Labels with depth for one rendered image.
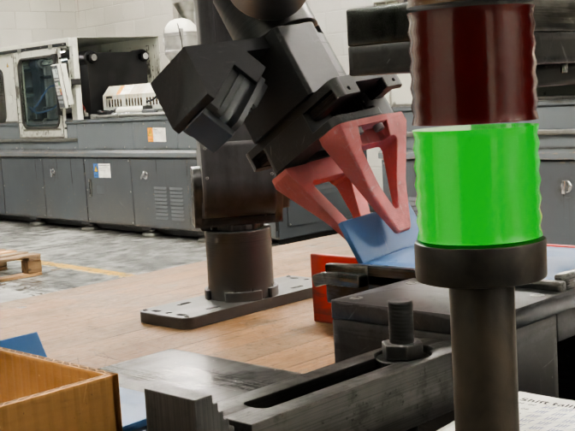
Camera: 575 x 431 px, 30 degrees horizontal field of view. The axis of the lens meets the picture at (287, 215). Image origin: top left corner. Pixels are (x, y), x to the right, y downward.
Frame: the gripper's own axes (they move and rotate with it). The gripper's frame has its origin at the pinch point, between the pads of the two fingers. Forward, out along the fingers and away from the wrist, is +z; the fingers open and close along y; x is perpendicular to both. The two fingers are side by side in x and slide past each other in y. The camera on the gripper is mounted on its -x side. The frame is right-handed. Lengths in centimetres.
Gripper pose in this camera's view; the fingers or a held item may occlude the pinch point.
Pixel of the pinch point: (381, 231)
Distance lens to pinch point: 70.8
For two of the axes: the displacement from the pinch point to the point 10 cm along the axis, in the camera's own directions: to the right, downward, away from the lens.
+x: 6.9, -2.0, 7.0
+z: 4.5, 8.7, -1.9
